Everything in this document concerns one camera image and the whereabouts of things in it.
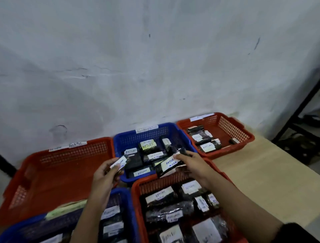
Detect black sleeve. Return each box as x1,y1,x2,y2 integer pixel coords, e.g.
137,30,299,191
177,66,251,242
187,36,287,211
271,222,318,243

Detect black metal frame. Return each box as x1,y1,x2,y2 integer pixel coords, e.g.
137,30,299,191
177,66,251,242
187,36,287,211
271,80,320,166

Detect pale green paper basket tag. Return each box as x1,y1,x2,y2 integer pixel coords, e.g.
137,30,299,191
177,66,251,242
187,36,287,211
45,199,88,221

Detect person's left hand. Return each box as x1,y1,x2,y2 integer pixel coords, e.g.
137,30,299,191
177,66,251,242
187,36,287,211
89,157,125,201

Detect black bar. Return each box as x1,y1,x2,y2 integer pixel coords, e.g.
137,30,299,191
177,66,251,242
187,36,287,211
0,154,17,173

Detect black parcel without label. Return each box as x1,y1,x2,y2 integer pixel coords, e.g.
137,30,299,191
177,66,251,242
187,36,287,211
187,125,206,135

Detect slim black parcel white label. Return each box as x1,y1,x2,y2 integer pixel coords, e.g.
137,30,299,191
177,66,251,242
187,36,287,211
109,154,131,174

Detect small red plastic basket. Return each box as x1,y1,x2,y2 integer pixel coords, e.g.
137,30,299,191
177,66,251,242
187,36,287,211
176,113,255,160

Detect person's right hand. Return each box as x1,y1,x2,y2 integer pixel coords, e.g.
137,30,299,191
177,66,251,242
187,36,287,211
175,151,216,190

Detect wide black parcel white label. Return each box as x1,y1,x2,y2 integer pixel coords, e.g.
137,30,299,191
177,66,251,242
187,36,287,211
155,156,187,178

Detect large empty red plastic basket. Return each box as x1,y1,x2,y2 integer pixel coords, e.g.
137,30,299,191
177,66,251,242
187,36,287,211
0,137,118,227

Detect person's right forearm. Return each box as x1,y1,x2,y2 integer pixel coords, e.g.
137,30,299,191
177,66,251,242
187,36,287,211
197,173,288,243

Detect person's left forearm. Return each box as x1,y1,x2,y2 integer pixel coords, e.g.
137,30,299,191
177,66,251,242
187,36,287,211
70,193,112,243

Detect pile of black labelled packets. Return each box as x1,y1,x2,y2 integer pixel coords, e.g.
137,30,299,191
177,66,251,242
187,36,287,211
144,179,231,243
122,136,187,180

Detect small black parcel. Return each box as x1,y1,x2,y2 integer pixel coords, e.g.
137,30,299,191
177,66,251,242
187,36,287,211
176,148,193,158

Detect blue plastic basket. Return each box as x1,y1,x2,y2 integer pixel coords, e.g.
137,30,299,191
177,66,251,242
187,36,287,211
0,188,140,243
113,123,198,187

